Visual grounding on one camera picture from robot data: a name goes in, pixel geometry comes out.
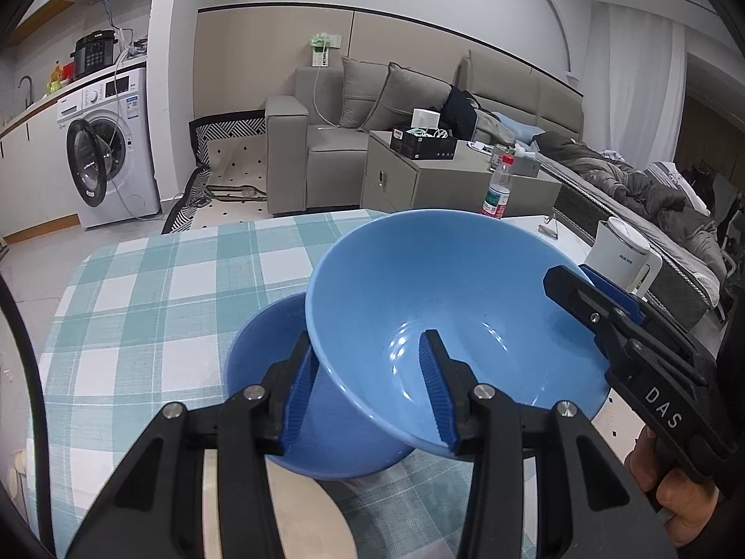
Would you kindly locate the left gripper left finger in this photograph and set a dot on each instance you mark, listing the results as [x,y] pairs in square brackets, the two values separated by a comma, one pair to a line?
[151,506]

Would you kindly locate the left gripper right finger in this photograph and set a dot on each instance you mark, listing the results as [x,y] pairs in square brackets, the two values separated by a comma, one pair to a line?
[588,505]

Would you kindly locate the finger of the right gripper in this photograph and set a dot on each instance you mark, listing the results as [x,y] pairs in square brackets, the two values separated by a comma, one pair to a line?
[598,313]
[617,293]

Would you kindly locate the light blue ribbed bowl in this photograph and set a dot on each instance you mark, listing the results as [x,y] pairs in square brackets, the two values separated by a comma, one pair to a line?
[476,280]

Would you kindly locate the beige plate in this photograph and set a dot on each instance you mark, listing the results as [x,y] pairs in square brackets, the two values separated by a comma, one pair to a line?
[310,524]

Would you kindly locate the large dark blue bowl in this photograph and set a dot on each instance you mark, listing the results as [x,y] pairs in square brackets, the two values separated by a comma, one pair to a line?
[335,440]

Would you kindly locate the kitchen faucet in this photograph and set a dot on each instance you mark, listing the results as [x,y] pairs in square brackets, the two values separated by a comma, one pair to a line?
[25,86]

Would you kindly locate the person's right hand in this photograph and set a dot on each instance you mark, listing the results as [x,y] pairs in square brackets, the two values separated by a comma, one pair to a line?
[692,504]

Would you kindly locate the white electric kettle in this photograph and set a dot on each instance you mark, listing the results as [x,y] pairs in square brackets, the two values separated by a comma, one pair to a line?
[622,255]

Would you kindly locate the grey blanket on bed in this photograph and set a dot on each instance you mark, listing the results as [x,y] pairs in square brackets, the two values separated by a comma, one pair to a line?
[663,213]

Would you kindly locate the white marble side table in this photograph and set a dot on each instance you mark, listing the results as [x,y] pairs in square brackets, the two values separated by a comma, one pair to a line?
[553,232]

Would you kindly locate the plastic water bottle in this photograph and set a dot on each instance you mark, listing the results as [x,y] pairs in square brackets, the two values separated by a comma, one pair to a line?
[497,196]

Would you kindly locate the teal checkered tablecloth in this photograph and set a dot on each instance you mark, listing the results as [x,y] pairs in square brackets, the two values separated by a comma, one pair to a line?
[150,321]

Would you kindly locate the black organizer box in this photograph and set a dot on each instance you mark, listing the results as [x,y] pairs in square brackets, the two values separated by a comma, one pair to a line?
[423,144]

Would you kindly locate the grey cabinet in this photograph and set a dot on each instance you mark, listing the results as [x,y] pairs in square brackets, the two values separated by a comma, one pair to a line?
[393,183]

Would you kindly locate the patterned floor mat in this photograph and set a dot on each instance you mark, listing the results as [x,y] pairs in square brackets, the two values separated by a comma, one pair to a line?
[229,179]

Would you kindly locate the grey sofa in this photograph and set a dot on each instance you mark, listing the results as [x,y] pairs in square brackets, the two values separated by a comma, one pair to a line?
[317,135]

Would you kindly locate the white washing machine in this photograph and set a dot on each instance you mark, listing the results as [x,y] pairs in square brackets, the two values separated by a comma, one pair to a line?
[107,148]

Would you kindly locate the yellow oil bottle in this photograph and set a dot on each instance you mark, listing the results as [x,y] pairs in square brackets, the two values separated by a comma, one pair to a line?
[55,79]

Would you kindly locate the black pressure cooker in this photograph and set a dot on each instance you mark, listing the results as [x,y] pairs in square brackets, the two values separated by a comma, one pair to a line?
[93,52]

